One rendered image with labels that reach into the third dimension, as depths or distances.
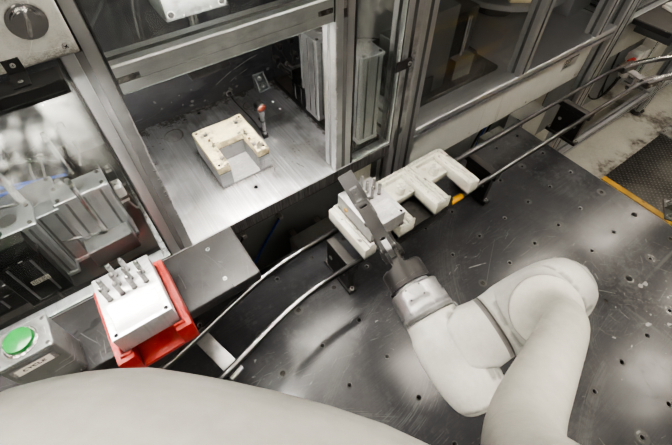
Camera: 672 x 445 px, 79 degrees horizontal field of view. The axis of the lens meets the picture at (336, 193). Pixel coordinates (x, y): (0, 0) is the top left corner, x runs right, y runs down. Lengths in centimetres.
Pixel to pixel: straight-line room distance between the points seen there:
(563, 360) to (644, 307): 84
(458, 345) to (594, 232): 80
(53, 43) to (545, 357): 63
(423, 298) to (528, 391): 31
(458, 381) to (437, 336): 7
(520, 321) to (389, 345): 44
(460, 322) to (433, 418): 37
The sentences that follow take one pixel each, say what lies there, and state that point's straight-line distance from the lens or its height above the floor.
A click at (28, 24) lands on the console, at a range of 57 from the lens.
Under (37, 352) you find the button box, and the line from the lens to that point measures 79.
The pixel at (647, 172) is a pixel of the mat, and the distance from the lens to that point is 281.
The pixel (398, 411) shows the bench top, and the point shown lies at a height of 68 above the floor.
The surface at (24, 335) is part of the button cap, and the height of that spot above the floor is 104.
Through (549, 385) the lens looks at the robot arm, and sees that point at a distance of 43.
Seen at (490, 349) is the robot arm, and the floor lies 104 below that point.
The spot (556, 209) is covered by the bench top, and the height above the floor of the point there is 68.
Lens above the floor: 164
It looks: 50 degrees down
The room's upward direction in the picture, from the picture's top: straight up
